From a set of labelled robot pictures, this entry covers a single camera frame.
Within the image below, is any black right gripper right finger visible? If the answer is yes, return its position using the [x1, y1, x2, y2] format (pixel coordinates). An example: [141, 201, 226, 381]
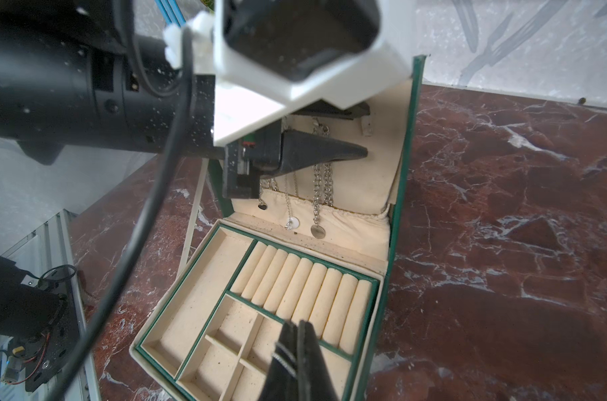
[297, 320, 338, 401]

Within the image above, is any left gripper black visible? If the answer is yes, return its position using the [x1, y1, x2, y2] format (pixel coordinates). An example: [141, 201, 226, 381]
[223, 100, 370, 199]

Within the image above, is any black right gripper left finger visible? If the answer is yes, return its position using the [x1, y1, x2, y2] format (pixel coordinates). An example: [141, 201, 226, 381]
[258, 321, 298, 401]

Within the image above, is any silver chunky chain necklace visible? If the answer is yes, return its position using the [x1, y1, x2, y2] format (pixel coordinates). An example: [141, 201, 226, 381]
[309, 117, 335, 240]

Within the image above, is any green jewelry box beige lining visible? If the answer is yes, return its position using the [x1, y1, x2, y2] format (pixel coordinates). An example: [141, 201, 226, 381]
[130, 56, 426, 400]

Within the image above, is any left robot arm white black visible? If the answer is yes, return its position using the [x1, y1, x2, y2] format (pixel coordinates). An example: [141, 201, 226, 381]
[0, 1, 368, 199]

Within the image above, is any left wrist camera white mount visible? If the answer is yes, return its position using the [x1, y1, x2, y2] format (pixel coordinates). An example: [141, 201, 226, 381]
[184, 0, 418, 146]

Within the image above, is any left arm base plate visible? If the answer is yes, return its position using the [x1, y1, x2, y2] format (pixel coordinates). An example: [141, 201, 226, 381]
[1, 264, 80, 393]

